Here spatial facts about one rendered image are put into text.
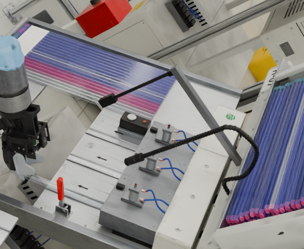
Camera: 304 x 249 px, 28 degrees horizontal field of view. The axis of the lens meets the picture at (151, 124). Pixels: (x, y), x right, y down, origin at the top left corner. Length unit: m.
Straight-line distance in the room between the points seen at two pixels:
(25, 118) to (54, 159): 0.69
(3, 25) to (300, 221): 2.11
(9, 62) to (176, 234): 0.49
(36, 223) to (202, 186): 0.38
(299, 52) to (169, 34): 0.58
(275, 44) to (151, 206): 1.39
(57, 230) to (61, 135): 0.71
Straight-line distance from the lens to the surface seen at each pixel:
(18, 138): 1.37
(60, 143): 2.06
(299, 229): 1.14
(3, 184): 1.88
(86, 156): 1.56
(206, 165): 1.48
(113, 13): 2.25
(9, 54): 1.26
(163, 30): 2.77
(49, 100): 2.99
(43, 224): 1.42
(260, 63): 4.71
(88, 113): 3.15
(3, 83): 1.30
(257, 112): 1.63
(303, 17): 2.55
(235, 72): 3.18
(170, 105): 1.75
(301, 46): 2.61
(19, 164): 1.44
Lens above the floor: 2.06
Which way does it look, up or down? 36 degrees down
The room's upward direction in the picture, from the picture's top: 69 degrees clockwise
